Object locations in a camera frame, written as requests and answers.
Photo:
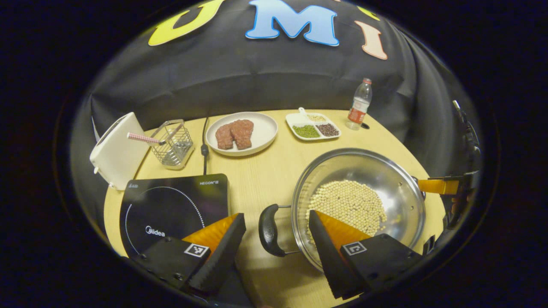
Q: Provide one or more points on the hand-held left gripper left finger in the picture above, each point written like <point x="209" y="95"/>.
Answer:
<point x="222" y="261"/>

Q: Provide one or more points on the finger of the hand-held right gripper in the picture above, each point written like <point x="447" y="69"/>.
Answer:
<point x="436" y="186"/>

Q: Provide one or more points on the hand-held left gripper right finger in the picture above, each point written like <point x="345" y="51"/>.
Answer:
<point x="329" y="265"/>

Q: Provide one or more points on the black induction cooktop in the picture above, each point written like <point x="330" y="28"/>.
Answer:
<point x="171" y="205"/>

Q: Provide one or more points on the black metal stand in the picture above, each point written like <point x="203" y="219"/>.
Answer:
<point x="471" y="137"/>

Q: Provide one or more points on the pile of yellow soybeans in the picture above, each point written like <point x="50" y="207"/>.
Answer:
<point x="351" y="201"/>

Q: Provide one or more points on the clear red label water bottle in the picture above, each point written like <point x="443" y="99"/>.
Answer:
<point x="357" y="111"/>

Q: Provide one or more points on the pile of dark beans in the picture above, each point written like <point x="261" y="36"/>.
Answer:
<point x="328" y="130"/>

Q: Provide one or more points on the raw red meat slice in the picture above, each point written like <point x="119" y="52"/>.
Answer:
<point x="242" y="132"/>
<point x="224" y="137"/>

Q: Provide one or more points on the pile of green mung beans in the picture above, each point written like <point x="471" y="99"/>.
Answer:
<point x="306" y="131"/>

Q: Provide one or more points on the pile of yellow grains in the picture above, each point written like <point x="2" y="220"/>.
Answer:
<point x="317" y="117"/>

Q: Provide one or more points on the white round plate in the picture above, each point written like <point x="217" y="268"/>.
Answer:
<point x="265" y="128"/>

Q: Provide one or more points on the pink striped stick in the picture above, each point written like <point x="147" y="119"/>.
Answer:
<point x="141" y="137"/>

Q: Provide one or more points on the white divided dish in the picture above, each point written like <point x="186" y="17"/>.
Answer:
<point x="295" y="119"/>

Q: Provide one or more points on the white toaster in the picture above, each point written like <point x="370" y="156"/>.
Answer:
<point x="115" y="154"/>

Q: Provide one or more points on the black backdrop cloth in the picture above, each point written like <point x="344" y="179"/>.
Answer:
<point x="257" y="77"/>

